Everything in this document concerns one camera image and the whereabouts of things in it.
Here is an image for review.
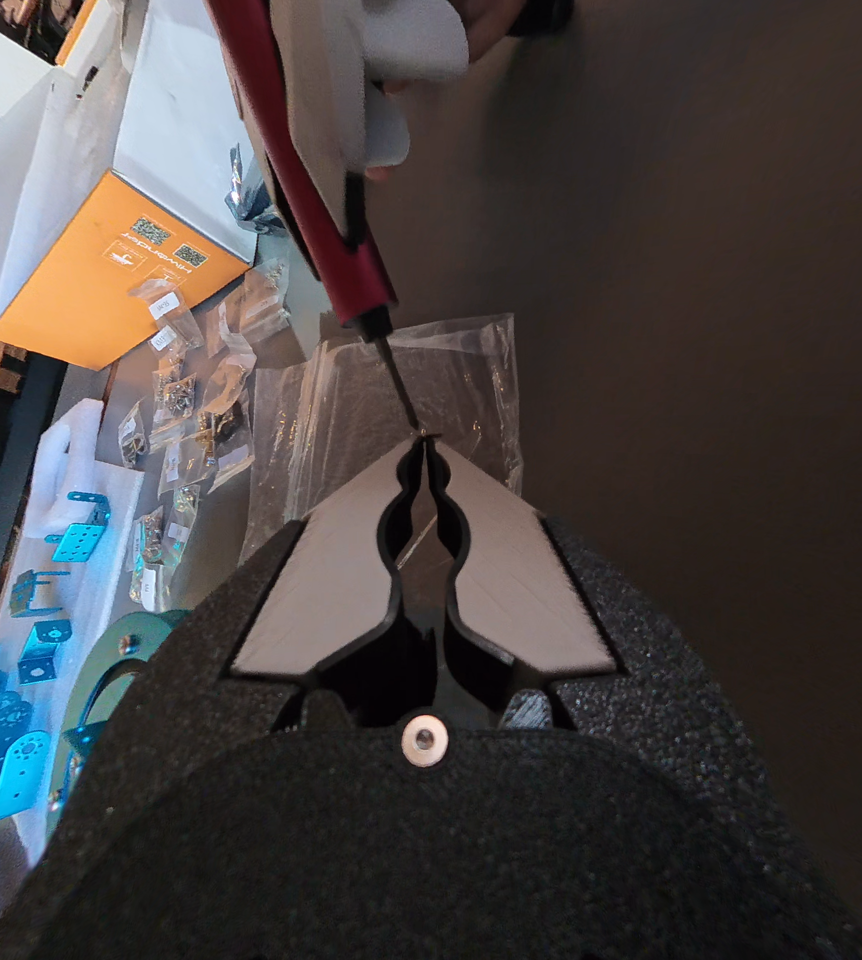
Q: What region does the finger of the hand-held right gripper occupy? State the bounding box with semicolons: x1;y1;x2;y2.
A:
272;0;374;250
258;142;325;284

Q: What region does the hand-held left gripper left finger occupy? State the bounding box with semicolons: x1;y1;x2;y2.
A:
230;437;429;678

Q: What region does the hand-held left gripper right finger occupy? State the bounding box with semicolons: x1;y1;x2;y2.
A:
428;438;620;681

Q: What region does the red electric screwdriver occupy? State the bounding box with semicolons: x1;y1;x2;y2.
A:
204;0;422;438

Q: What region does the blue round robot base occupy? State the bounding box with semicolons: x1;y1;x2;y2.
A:
43;607;194;820

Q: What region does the grey desk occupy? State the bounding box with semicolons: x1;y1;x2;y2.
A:
0;0;862;960

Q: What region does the person's right hand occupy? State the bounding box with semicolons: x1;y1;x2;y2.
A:
464;2;526;65

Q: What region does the silver antistatic bag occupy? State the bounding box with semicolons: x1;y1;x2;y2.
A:
222;141;287;237

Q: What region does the orange cardboard box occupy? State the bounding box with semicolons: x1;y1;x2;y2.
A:
0;0;291;374

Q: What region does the pile of labelled screw bags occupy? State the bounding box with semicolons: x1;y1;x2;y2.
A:
114;257;295;614

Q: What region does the large clear plastic bag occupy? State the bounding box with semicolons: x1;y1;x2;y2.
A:
238;309;527;573

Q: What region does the white foam sheet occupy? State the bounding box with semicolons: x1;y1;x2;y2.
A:
0;396;149;880

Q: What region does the blue wide U bracket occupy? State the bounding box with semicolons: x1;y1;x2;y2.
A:
8;568;74;621

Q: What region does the white foam ring block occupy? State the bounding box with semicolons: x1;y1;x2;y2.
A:
28;396;107;513

